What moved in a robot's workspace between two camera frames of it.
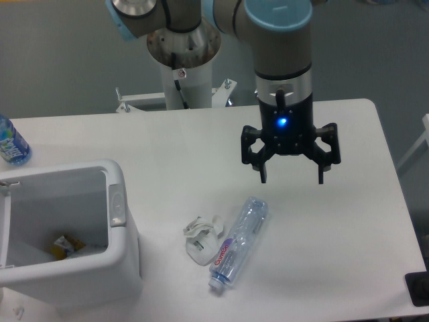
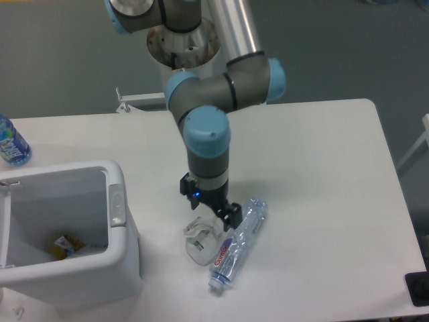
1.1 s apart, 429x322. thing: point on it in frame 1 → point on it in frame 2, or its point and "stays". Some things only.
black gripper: (289, 128) → (230, 213)
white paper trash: (202, 238) stays
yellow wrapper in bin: (64, 246) stays
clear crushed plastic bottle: (239, 243) stays
